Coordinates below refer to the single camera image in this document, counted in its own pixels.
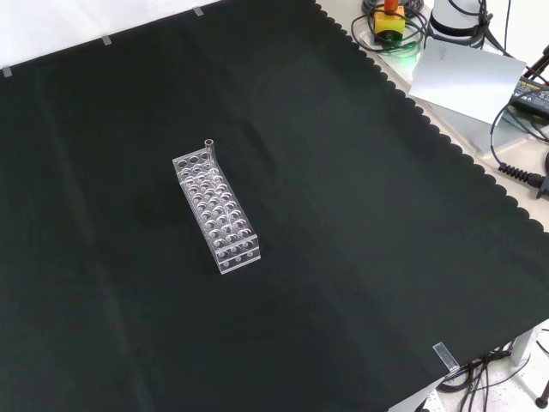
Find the grey table leg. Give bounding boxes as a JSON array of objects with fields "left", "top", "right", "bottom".
[{"left": 511, "top": 330, "right": 534, "bottom": 367}]

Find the black power adapter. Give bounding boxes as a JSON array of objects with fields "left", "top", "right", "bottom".
[{"left": 510, "top": 73, "right": 549, "bottom": 117}]

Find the clear test tube rack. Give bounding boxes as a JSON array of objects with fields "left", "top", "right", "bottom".
[{"left": 172, "top": 148, "right": 262, "bottom": 276}]

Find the black looped cable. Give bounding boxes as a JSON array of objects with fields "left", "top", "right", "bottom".
[{"left": 351, "top": 0, "right": 431, "bottom": 53}]

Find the pale board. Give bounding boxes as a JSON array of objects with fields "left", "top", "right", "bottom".
[{"left": 407, "top": 37, "right": 528, "bottom": 126}]

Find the black tripod leg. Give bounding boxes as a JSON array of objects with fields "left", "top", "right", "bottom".
[{"left": 523, "top": 43, "right": 549, "bottom": 81}]

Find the black bench cloth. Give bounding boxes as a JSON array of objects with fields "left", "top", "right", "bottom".
[{"left": 0, "top": 0, "right": 549, "bottom": 412}]

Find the black ribbed cable connector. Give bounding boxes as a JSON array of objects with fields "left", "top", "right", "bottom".
[{"left": 498, "top": 162, "right": 549, "bottom": 199}]

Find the yellow stop button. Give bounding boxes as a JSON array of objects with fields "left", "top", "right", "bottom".
[{"left": 373, "top": 0, "right": 406, "bottom": 44}]

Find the black floor cable bundle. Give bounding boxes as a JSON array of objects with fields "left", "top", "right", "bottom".
[{"left": 436, "top": 328, "right": 549, "bottom": 412}]

